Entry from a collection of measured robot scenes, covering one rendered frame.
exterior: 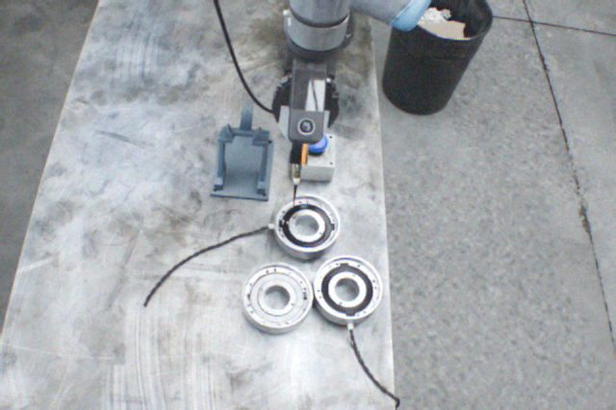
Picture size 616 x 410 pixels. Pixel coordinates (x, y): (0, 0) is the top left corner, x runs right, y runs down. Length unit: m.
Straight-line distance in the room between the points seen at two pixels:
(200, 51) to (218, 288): 0.51
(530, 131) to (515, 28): 0.60
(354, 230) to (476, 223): 1.10
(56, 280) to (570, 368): 1.53
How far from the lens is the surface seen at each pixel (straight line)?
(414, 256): 1.92
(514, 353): 1.91
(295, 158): 0.91
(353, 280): 0.93
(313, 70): 0.79
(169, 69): 1.20
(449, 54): 2.00
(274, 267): 0.92
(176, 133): 1.09
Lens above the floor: 1.66
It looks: 59 degrees down
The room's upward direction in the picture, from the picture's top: 11 degrees clockwise
